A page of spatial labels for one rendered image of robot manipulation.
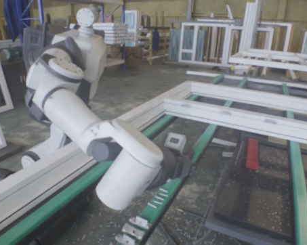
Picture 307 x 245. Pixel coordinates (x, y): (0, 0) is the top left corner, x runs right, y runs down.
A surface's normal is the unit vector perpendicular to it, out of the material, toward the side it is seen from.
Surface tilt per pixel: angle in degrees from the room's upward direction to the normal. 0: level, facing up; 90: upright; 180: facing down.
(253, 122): 90
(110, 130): 66
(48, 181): 90
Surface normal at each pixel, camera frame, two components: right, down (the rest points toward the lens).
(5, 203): 0.88, 0.20
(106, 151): -0.40, -0.09
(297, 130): -0.48, 0.33
